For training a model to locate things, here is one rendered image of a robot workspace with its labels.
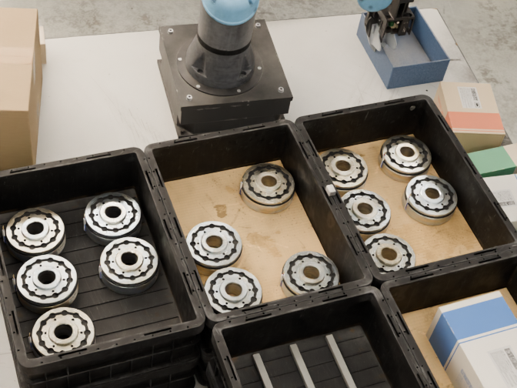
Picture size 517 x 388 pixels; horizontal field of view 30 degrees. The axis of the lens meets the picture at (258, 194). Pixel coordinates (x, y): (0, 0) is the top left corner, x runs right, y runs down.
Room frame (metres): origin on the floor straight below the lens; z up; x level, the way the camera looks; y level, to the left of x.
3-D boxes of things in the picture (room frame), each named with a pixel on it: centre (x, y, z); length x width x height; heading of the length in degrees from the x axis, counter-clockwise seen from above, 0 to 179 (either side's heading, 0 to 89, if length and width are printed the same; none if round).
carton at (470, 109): (1.62, -0.44, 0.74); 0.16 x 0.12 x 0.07; 11
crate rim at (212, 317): (1.08, 0.00, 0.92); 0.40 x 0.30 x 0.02; 28
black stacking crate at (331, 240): (1.08, 0.00, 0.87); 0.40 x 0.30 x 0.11; 28
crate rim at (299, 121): (1.22, -0.26, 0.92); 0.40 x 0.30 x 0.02; 28
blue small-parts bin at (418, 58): (1.83, -0.28, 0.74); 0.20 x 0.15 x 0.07; 26
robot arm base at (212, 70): (1.57, 0.13, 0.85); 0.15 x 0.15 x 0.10
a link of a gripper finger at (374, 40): (1.77, -0.21, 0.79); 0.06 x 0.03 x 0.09; 26
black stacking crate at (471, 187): (1.22, -0.26, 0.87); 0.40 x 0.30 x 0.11; 28
